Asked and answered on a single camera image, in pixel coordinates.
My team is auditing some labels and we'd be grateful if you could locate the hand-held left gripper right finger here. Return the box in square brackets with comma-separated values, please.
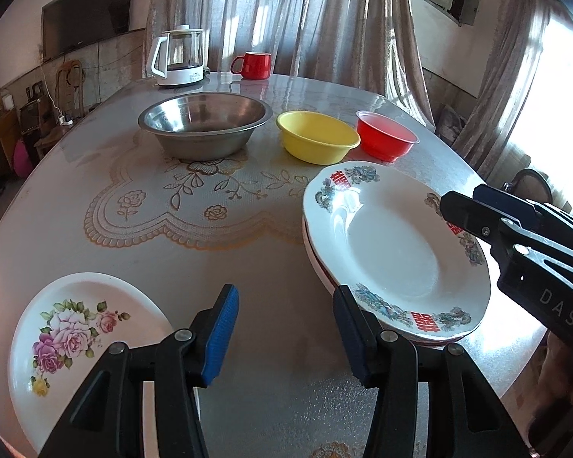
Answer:
[333, 285, 531, 458]

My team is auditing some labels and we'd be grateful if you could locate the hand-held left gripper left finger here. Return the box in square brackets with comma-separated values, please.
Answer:
[38, 284, 240, 458]

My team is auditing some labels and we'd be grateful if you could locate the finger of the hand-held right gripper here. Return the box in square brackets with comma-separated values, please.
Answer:
[473, 184, 573, 244]
[440, 191, 573, 344]

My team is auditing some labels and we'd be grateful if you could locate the white plate red rim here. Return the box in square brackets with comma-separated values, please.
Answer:
[303, 222, 481, 350]

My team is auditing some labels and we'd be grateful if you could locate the red plastic bowl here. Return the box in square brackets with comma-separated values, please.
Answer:
[356, 110, 420, 162]

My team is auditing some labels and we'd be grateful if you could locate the white plate rose print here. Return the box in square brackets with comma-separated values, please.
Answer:
[8, 272, 173, 458]

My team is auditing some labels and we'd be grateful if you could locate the yellow plastic bowl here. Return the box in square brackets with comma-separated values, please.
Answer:
[275, 111, 361, 165]

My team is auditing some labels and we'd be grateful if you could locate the stainless steel basin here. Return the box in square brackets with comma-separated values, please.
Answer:
[138, 92, 273, 160]

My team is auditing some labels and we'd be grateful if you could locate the person's right hand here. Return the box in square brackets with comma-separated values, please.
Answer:
[528, 331, 573, 456]

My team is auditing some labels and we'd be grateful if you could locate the round-backed wooden chair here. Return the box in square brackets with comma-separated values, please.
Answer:
[503, 168, 552, 211]

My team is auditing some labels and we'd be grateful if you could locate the lace tablecloth gold floral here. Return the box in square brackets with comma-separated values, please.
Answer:
[0, 73, 555, 458]

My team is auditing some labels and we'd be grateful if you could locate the grey bundle by curtain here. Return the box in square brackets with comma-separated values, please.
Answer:
[437, 105, 469, 150]

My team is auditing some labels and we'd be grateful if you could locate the narrow beige sheer curtain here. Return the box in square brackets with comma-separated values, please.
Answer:
[451, 0, 573, 177]

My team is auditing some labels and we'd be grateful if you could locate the red mug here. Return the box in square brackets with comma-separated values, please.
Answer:
[230, 52, 272, 80]

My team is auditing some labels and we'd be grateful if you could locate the wide beige sheer curtain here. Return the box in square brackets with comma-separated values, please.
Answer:
[143, 0, 435, 127]

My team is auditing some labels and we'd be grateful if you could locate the white glass electric kettle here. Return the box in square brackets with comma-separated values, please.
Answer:
[146, 25, 210, 87]

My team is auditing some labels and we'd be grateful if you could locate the tall wooden chair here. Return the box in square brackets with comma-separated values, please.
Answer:
[52, 60, 86, 108]

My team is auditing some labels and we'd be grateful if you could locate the wall-mounted television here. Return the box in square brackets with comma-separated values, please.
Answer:
[41, 0, 136, 60]

